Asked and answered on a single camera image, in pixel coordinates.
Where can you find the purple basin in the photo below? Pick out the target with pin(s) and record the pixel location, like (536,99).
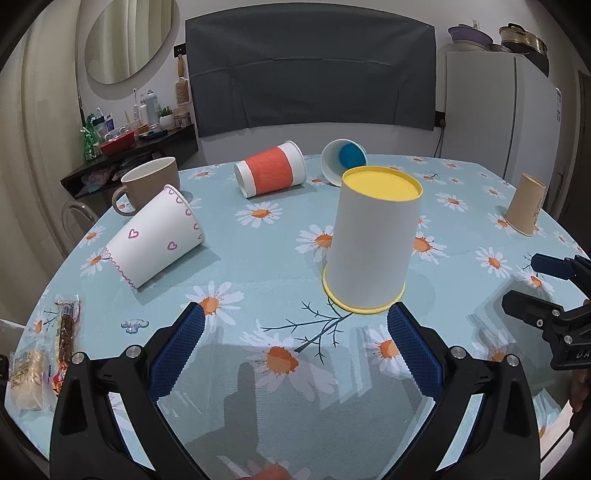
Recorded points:
(467,36)

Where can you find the small clear plastic piece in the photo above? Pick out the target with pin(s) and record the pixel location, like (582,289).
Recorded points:
(135,325)

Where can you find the beige ceramic mug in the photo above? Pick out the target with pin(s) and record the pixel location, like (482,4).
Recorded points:
(150,182)

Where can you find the white cup with orange sleeve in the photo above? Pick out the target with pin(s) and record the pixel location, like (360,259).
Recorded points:
(270,171)

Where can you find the white cup with blue inside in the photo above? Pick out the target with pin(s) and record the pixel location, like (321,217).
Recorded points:
(334,164)

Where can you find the white cup with purple hearts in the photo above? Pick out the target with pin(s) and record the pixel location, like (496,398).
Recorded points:
(152,240)

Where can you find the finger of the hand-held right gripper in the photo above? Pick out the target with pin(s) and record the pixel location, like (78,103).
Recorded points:
(547,265)
(526,307)

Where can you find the red snack stick packet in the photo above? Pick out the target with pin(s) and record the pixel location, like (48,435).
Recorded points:
(65,341)

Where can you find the dark grey cloth cover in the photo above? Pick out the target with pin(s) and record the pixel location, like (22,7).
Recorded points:
(309,69)

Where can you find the black side shelf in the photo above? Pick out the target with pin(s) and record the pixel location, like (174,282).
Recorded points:
(171,145)

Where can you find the white refrigerator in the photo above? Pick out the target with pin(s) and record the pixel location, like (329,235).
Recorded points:
(480,110)

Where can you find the wooden hairbrush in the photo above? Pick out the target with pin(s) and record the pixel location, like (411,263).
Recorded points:
(182,90)

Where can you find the clear biscuit packet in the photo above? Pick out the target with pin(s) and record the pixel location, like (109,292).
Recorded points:
(28,374)

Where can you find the brown paper cup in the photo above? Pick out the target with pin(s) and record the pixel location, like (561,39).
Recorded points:
(525,205)

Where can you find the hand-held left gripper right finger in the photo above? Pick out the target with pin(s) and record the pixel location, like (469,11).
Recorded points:
(413,350)

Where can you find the green plastic bottle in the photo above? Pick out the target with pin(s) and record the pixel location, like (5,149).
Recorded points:
(89,145)

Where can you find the clear plastic chair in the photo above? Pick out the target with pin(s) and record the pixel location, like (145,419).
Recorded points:
(76,214)

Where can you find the metal pot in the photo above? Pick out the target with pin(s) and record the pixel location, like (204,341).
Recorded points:
(521,39)

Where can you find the person's right hand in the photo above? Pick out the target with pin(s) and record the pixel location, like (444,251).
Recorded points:
(579,392)

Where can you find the white cup with yellow rim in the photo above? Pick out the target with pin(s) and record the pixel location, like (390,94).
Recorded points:
(369,240)

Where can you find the small potted plant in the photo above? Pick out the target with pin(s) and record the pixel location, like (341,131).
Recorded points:
(166,119)

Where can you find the beige curtain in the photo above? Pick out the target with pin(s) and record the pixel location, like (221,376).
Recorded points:
(41,161)

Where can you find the red bowl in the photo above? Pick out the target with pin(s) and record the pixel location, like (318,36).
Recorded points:
(116,146)

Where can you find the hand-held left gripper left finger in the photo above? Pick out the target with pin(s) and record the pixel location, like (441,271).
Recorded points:
(178,350)

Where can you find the oval wall mirror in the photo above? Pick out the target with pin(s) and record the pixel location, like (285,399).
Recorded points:
(131,37)

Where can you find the grey spray bottle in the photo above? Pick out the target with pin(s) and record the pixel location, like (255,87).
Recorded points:
(151,108)

